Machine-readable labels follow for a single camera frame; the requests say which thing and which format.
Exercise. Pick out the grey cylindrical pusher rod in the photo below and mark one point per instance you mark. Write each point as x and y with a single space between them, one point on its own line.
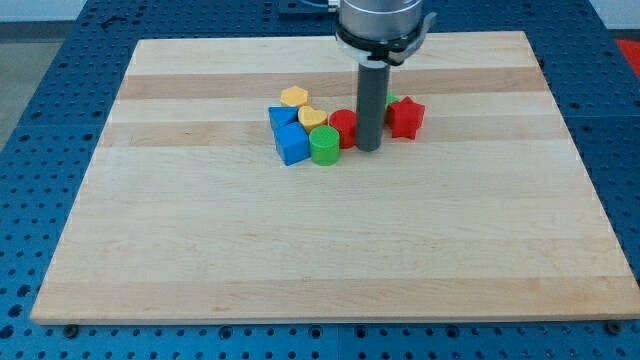
371 106

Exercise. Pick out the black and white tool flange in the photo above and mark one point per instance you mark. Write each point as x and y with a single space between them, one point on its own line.
379 53

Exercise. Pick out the green star block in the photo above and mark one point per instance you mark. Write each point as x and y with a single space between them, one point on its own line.
390 98

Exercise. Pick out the red star block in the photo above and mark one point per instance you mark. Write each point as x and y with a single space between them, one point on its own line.
405 118

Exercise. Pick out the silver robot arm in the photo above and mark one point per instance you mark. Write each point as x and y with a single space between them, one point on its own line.
378 35

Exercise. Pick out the red cylinder block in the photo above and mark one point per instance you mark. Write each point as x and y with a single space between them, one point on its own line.
344 121

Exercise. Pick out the yellow heart block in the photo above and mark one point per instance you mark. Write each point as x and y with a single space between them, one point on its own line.
311 118

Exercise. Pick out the green cylinder block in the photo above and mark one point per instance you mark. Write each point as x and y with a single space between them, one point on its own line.
324 145

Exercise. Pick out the yellow hexagon block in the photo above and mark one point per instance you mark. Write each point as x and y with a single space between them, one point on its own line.
294 96

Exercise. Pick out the blue triangle block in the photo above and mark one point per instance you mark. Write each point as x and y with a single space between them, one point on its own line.
280 116

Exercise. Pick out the blue cube block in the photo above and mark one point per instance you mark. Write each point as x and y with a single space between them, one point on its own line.
292 143

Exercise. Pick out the wooden board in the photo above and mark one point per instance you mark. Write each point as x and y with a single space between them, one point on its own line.
187 215

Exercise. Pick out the red object at edge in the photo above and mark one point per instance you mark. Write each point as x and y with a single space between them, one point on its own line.
631 52

